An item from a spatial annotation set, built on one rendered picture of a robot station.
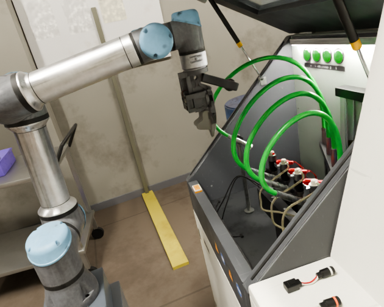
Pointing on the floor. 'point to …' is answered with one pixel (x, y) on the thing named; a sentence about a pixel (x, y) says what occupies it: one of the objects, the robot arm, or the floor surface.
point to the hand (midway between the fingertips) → (214, 131)
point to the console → (373, 176)
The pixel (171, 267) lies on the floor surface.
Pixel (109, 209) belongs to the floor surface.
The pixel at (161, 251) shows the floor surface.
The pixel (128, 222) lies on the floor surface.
